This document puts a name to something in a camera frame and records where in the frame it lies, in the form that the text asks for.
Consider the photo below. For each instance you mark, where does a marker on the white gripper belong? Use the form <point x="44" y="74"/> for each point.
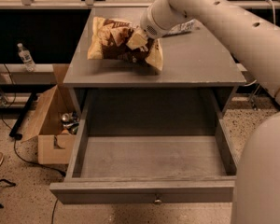
<point x="148" y="24"/>

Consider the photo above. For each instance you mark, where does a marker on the brown sea salt chip bag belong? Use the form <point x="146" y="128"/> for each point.
<point x="109" y="37"/>

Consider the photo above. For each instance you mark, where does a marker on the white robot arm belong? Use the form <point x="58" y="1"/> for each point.
<point x="255" y="43"/>

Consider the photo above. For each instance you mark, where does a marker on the grey cabinet counter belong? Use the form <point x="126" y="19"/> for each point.
<point x="194" y="64"/>

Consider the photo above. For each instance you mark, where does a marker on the open grey top drawer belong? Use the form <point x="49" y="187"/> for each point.
<point x="183" y="156"/>

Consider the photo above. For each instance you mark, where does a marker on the round metal drawer knob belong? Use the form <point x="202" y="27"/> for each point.
<point x="157" y="200"/>

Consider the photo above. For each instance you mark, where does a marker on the lying plastic water bottle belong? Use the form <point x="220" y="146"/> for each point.
<point x="182" y="28"/>

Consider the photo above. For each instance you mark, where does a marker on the metal cans in box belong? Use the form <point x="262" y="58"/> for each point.
<point x="70" y="123"/>

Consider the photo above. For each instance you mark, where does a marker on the upright small water bottle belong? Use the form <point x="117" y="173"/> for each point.
<point x="26" y="57"/>

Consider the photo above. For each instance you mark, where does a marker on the open cardboard box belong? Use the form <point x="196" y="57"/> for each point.
<point x="54" y="143"/>

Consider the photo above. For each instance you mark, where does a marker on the grey wall rail shelf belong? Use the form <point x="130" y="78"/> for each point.
<point x="18" y="75"/>

